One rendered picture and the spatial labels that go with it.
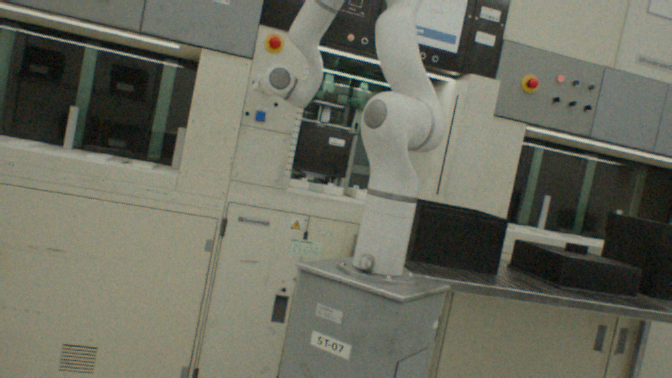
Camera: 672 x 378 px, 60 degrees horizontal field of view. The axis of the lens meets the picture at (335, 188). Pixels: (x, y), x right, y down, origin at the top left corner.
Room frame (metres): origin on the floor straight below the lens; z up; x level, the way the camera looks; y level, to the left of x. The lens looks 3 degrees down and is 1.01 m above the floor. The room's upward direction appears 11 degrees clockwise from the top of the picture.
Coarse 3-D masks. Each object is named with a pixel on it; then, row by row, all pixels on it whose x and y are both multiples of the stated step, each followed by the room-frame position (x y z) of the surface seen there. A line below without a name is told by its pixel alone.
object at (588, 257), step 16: (512, 256) 1.97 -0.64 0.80; (528, 256) 1.89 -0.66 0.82; (544, 256) 1.81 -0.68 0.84; (560, 256) 1.74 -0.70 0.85; (576, 256) 1.77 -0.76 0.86; (592, 256) 1.88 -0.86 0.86; (528, 272) 1.87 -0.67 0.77; (544, 272) 1.80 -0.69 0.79; (560, 272) 1.73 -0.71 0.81; (576, 272) 1.73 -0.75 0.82; (592, 272) 1.74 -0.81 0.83; (608, 272) 1.76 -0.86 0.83; (624, 272) 1.77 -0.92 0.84; (640, 272) 1.79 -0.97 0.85; (560, 288) 1.71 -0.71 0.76; (576, 288) 1.73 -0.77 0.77; (592, 288) 1.75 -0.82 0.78; (608, 288) 1.76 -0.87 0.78; (624, 288) 1.78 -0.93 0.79
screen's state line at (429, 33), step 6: (420, 30) 2.10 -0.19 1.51; (426, 30) 2.10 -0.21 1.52; (432, 30) 2.11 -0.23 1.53; (426, 36) 2.10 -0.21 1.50; (432, 36) 2.11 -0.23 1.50; (438, 36) 2.11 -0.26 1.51; (444, 36) 2.12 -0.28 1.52; (450, 36) 2.12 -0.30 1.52; (456, 36) 2.13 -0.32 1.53; (444, 42) 2.12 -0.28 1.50; (450, 42) 2.13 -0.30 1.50
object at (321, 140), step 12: (324, 108) 2.32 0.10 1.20; (336, 108) 2.38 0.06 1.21; (312, 120) 2.32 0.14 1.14; (324, 120) 2.32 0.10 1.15; (300, 132) 2.21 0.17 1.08; (312, 132) 2.22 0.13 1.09; (324, 132) 2.24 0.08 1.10; (336, 132) 2.25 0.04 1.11; (348, 132) 2.35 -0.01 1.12; (300, 144) 2.21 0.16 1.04; (312, 144) 2.23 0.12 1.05; (324, 144) 2.24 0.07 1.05; (336, 144) 2.25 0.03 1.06; (348, 144) 2.26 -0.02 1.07; (300, 156) 2.22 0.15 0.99; (312, 156) 2.23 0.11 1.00; (324, 156) 2.24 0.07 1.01; (336, 156) 2.25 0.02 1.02; (348, 156) 2.26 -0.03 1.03; (300, 168) 2.22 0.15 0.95; (312, 168) 2.23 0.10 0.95; (324, 168) 2.24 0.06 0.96; (336, 168) 2.25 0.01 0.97; (324, 180) 2.34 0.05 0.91
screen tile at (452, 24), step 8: (432, 0) 2.10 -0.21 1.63; (440, 0) 2.11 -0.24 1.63; (448, 0) 2.12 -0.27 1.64; (456, 0) 2.12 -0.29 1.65; (440, 8) 2.11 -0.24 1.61; (448, 8) 2.12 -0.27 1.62; (456, 8) 2.13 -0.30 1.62; (432, 16) 2.10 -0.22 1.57; (440, 16) 2.11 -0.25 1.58; (456, 16) 2.13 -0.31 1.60; (432, 24) 2.11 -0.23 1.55; (440, 24) 2.11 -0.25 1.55; (448, 24) 2.12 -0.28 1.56; (456, 24) 2.13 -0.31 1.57
